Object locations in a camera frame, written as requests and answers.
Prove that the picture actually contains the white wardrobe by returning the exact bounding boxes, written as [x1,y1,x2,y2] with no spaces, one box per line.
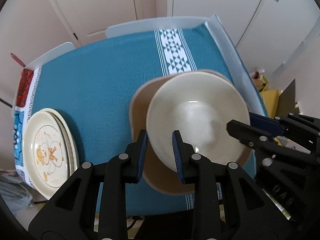
[168,0,319,78]

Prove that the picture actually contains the large yellow cartoon plate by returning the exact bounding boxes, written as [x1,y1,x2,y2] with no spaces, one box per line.
[52,110,80,170]

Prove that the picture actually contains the cream yellow bowl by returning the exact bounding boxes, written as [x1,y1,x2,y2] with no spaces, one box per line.
[146,72,250,171]

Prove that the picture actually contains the black curved rack pole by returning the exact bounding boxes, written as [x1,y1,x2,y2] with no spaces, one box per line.
[0,98,12,108]

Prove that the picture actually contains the pink handled broom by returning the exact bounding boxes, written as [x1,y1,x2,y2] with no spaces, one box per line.
[10,53,26,68]

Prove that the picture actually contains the pink plastic handled bowl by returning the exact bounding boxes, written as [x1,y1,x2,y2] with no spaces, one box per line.
[128,69,252,196]

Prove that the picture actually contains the white duck print plate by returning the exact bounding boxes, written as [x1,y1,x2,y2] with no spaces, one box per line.
[22,108,71,199]

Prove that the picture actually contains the plain white plate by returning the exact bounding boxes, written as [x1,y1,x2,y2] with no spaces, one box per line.
[49,111,76,174]

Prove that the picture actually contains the teal blue tablecloth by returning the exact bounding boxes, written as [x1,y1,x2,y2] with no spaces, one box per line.
[11,27,267,217]

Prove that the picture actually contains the white door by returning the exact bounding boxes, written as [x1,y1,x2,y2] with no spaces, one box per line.
[41,0,156,47]

